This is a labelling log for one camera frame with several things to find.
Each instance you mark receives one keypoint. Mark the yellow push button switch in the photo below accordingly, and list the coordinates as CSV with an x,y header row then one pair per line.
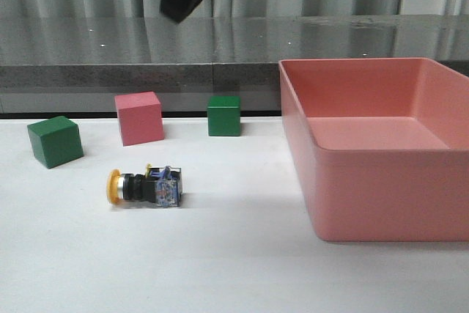
x,y
159,186

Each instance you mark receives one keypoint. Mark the green cube near bin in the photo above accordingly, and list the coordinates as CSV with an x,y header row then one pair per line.
x,y
223,113

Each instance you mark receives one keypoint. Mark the pink cube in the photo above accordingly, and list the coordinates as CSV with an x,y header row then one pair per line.
x,y
140,118

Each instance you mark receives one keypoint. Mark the grey stone counter ledge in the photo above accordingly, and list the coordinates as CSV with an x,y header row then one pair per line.
x,y
77,66

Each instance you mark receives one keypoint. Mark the green cube far left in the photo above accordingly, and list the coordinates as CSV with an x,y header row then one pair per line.
x,y
55,141

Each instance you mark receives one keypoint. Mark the pink plastic bin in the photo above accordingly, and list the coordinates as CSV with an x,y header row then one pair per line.
x,y
380,147

